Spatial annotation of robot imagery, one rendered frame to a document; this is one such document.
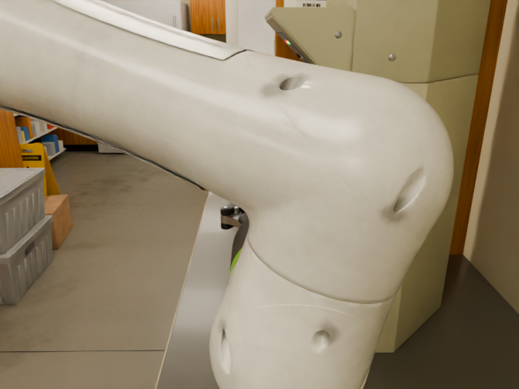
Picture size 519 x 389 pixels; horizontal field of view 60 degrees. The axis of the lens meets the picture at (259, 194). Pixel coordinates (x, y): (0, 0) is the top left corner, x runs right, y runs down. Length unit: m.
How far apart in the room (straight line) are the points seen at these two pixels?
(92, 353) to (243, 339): 2.19
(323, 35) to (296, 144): 0.44
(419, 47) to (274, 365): 0.52
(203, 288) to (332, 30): 0.62
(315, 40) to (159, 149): 0.41
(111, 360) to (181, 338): 1.51
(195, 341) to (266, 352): 0.61
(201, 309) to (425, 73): 0.62
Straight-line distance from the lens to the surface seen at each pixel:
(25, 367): 2.50
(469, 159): 1.18
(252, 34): 2.06
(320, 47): 0.65
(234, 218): 0.50
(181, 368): 0.83
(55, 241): 3.52
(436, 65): 0.71
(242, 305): 0.27
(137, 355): 2.38
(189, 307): 0.97
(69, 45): 0.31
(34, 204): 3.09
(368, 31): 0.67
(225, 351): 0.30
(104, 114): 0.29
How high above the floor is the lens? 1.48
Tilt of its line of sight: 20 degrees down
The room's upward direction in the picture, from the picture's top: straight up
